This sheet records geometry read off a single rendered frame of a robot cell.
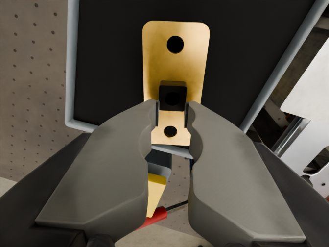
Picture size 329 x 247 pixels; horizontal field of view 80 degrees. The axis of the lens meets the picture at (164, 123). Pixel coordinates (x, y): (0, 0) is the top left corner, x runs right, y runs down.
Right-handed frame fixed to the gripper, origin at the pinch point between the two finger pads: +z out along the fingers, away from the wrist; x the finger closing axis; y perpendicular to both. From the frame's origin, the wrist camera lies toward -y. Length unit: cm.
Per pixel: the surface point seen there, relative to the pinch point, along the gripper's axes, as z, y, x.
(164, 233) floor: 118, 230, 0
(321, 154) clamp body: 36, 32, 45
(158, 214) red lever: 7.7, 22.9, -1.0
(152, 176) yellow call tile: 3.7, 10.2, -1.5
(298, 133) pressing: 18.6, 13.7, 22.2
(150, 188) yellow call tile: 3.0, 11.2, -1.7
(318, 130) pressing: 19.0, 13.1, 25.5
